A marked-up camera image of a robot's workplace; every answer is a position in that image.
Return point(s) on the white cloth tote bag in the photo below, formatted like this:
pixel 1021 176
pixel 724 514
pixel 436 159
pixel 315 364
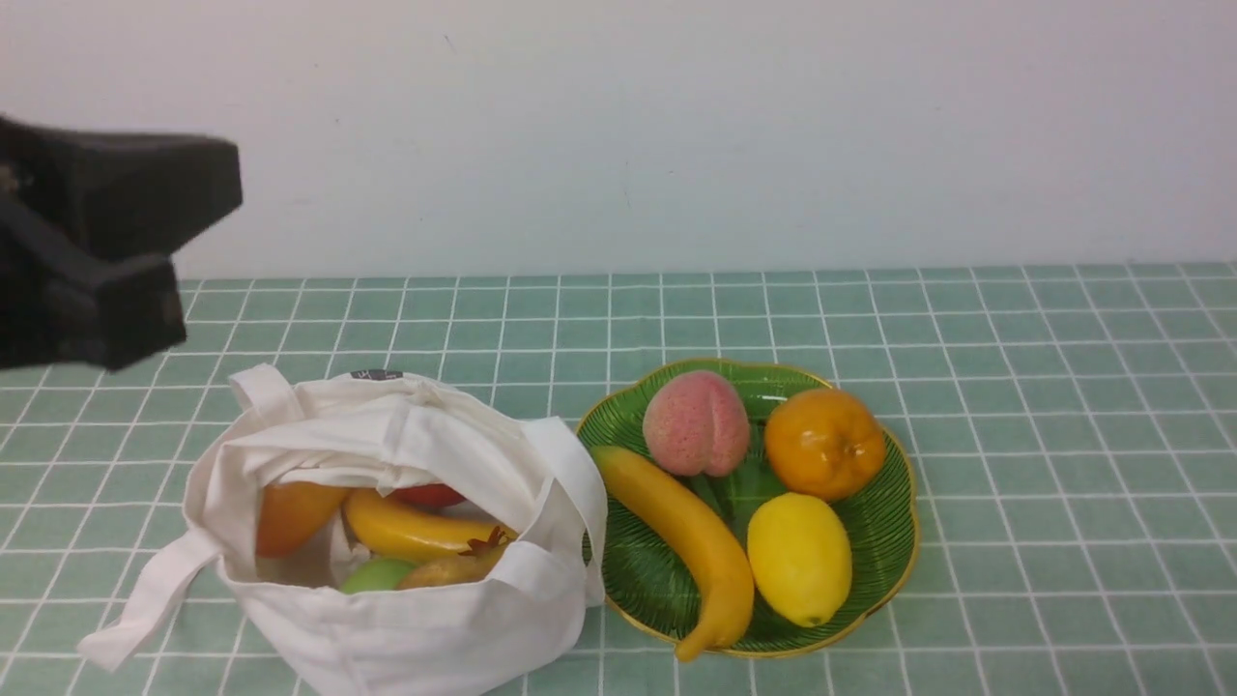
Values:
pixel 535 476

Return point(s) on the pink peach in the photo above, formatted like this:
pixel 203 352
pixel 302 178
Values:
pixel 697 425

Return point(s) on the yellow banana in bag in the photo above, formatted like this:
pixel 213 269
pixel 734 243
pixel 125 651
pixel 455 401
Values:
pixel 395 530

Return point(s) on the brown pear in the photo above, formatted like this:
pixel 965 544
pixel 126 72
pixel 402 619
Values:
pixel 452 571

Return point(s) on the green apple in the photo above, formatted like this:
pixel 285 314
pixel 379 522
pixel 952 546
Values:
pixel 376 575

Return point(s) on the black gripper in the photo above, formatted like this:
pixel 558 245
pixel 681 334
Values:
pixel 116 194

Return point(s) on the yellow banana on plate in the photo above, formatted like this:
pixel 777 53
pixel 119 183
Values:
pixel 701 540

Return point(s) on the red apple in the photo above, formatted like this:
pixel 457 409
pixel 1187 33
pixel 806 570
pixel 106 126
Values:
pixel 429 496

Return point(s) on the orange tangerine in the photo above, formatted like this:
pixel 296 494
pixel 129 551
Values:
pixel 824 443

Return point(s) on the yellow lemon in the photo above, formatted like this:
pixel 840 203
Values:
pixel 800 553

